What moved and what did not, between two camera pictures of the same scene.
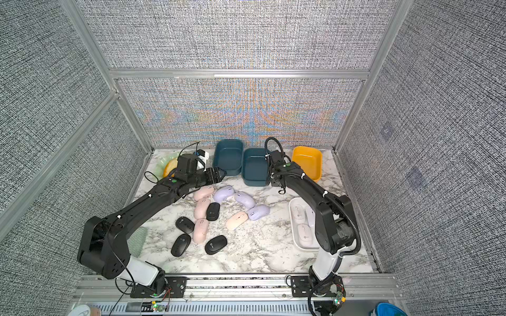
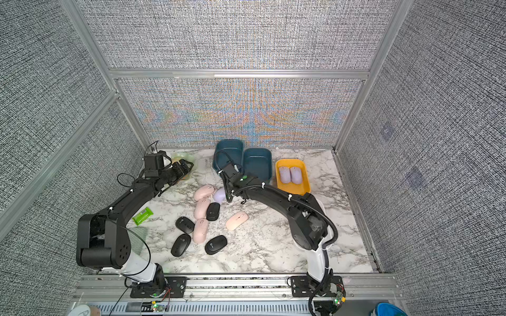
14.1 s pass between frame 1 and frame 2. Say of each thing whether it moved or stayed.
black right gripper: moved
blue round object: stayed
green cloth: stayed
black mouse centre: stayed
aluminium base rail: stayed
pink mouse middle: stayed
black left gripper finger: moved
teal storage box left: stayed
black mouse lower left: stayed
